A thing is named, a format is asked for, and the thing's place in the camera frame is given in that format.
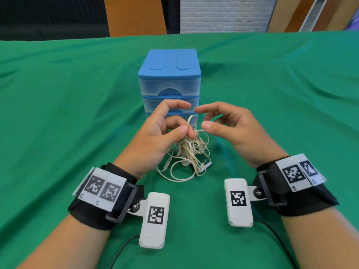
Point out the green tablecloth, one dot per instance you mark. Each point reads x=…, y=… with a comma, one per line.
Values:
x=56, y=109

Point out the person's right forearm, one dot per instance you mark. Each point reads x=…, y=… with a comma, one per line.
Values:
x=319, y=240

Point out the blue plastic mini drawer unit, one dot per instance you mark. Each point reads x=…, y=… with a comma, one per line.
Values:
x=168, y=61

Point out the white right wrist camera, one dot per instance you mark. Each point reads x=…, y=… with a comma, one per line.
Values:
x=238, y=218

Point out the purple cloth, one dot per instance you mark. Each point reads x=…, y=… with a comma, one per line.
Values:
x=354, y=23

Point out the black sofa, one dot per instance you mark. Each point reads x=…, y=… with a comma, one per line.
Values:
x=56, y=32

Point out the person's left hand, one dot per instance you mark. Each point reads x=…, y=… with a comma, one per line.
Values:
x=148, y=142

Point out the white marker tag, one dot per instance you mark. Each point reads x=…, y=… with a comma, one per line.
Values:
x=103, y=187
x=294, y=173

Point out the wide orange wooden panel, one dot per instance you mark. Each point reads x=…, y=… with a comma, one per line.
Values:
x=134, y=16

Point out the white left marker tag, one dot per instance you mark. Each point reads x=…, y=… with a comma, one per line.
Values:
x=103, y=187

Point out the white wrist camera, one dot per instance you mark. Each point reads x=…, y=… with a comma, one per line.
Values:
x=238, y=218
x=151, y=238

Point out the white right marker tag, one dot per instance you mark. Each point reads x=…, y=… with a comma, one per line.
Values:
x=294, y=173

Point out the white metal frame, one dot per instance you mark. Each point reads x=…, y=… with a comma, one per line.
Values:
x=312, y=13

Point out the tan wooden board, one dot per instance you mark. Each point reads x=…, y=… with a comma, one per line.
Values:
x=336, y=13
x=282, y=13

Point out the person's left forearm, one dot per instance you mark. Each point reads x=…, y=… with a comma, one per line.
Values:
x=64, y=243

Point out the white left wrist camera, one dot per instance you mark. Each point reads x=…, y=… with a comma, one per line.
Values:
x=151, y=238

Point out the person's right hand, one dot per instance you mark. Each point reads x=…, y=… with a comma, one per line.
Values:
x=249, y=134

